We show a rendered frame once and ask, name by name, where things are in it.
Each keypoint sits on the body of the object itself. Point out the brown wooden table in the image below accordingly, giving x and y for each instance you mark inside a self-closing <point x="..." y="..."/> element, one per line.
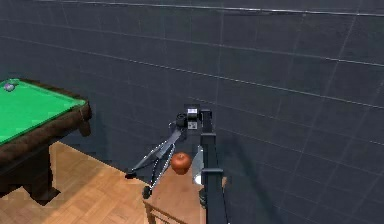
<point x="176" y="200"/>

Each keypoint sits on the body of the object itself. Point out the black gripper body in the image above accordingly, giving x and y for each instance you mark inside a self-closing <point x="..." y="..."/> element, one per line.
<point x="180" y="124"/>

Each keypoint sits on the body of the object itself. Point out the green pool table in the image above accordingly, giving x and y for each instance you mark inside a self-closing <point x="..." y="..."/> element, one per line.
<point x="30" y="133"/>

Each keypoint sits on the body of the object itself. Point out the grey metal object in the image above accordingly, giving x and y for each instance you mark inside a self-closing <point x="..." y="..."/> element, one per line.
<point x="198" y="165"/>

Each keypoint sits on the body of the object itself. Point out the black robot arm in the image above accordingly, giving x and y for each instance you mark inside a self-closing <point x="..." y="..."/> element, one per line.
<point x="210" y="173"/>

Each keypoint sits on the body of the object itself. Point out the grey pool ball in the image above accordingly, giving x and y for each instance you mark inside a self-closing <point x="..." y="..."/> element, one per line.
<point x="9" y="87"/>

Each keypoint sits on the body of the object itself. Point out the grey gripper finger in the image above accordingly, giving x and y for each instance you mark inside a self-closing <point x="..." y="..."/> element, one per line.
<point x="150" y="159"/>
<point x="159" y="168"/>

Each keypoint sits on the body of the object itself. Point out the red apple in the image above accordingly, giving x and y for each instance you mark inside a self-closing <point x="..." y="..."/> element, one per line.
<point x="181" y="163"/>

